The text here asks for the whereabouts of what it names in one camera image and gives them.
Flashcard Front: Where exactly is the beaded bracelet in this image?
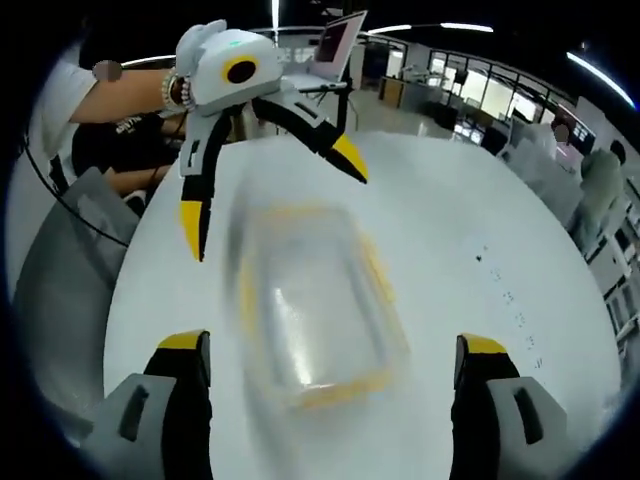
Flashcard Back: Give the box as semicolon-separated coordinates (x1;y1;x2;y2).
160;69;197;109

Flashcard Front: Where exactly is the clear box with yellow plastic buckle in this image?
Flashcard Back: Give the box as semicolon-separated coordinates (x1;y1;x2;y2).
224;199;413;413

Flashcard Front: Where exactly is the black computer monitor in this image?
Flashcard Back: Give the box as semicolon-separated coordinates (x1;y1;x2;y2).
572;123;598;152

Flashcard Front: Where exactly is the ceiling light strip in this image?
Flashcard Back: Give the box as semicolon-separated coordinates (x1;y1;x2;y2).
566;49;640;111
439;21;496;35

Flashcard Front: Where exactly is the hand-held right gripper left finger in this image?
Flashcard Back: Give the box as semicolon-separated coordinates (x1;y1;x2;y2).
91;329;214;480

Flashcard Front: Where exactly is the silver open laptop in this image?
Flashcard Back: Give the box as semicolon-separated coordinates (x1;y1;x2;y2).
284;9;370;89

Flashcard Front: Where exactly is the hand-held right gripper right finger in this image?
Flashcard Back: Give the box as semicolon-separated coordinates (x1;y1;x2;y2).
449;332;569;480

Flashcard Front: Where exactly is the person's white shirt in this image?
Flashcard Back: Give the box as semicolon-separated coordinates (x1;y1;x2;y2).
42;51;109;127

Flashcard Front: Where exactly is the brown cabinet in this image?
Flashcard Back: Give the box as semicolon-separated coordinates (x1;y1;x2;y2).
378;74;408;109

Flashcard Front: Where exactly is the black laptop stand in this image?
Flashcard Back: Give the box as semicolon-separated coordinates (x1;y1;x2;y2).
294;79;362;137

